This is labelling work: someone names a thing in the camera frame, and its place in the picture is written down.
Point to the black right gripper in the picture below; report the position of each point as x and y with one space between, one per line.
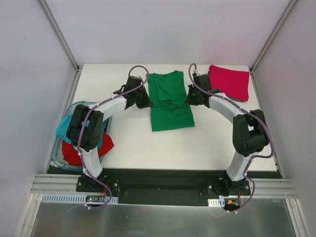
193 96

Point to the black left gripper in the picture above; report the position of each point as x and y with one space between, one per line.
143 98

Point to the green t shirt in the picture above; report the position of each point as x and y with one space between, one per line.
168 95

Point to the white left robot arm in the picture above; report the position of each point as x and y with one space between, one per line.
118 102

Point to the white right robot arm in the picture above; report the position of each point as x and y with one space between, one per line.
249 135

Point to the folded grey t shirt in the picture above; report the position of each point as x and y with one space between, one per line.
240 100

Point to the folded magenta t shirt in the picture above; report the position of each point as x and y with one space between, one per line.
229 82

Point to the red t shirt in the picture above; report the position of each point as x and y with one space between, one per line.
71 156

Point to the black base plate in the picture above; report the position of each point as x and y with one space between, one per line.
161 187

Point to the right white cable duct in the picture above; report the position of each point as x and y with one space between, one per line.
216 202

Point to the white cable duct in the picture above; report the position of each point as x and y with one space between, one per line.
216 202
78 199

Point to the left aluminium frame post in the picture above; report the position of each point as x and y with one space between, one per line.
58 33

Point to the aluminium frame post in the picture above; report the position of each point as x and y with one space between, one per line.
58 33
272 36

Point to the aluminium front rail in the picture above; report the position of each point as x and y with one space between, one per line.
54 184

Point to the right aluminium frame post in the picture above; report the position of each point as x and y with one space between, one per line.
272 36

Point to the left white cable duct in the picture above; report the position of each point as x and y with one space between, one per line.
78 199

